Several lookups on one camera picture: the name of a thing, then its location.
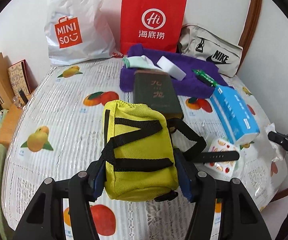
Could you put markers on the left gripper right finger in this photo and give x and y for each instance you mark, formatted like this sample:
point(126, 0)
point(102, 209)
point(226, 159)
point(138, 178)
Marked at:
point(240, 217)

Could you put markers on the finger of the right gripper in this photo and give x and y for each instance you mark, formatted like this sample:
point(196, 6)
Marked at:
point(278, 138)

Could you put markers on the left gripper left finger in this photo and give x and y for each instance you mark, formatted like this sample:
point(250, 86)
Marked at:
point(44, 215)

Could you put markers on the white tissue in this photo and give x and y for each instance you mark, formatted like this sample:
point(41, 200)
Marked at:
point(279, 151)

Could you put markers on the fruit-print tissue packet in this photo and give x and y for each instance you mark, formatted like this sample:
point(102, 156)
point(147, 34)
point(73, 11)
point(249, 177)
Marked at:
point(229, 156)

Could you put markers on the green wet wipe sachet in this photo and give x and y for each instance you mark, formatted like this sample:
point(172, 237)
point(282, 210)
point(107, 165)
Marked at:
point(205, 78)

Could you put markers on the yellow mesh pouch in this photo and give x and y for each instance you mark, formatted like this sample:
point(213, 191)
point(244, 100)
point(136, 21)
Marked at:
point(137, 163)

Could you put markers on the white melamine sponge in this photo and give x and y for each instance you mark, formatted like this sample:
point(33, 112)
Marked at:
point(170, 68)

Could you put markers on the white and mint sock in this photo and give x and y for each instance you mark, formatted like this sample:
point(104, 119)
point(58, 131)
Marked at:
point(140, 62)

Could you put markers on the blue tissue pack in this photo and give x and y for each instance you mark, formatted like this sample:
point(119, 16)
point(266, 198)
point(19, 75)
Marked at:
point(236, 118)

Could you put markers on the fruit-print plastic tablecloth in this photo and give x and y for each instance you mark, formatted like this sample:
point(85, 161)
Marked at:
point(58, 136)

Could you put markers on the wooden nightstand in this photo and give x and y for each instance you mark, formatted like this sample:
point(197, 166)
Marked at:
point(9, 125)

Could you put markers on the purple towel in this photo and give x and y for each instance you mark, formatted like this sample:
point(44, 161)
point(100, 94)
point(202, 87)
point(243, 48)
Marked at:
point(179, 67)

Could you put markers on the dark phone stand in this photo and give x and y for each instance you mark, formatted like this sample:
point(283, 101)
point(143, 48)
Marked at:
point(23, 96)

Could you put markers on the small glass jar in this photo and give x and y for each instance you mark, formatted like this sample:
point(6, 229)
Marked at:
point(17, 102)

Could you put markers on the grey Nike waist bag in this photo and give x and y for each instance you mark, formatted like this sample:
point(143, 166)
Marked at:
point(198, 42)

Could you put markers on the dark green tea box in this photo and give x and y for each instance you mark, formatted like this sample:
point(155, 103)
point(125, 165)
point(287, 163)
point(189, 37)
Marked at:
point(155, 89)

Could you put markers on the patterned notebook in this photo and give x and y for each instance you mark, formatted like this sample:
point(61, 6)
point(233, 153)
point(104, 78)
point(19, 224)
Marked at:
point(18, 78)

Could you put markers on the red Haidilao paper bag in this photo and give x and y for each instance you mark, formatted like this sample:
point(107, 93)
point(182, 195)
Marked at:
point(156, 24)

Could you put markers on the white Miniso plastic bag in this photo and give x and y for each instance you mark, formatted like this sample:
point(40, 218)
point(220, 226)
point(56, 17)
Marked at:
point(77, 31)

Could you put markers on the wooden door frame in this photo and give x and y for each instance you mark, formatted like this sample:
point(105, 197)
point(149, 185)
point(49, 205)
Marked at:
point(249, 28)

